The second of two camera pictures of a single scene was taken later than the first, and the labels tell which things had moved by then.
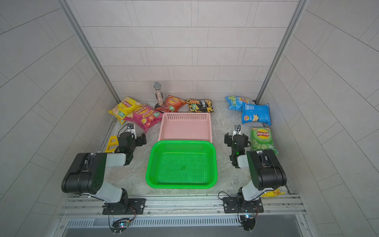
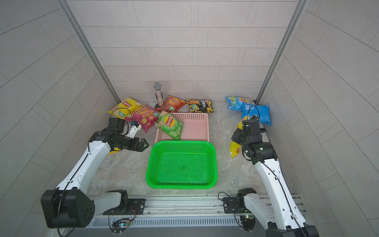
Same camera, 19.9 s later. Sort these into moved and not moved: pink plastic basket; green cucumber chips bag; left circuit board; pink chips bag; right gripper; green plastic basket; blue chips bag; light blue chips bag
Moved: green cucumber chips bag; right gripper
Not moved: blue chips bag; light blue chips bag; pink chips bag; pink plastic basket; left circuit board; green plastic basket
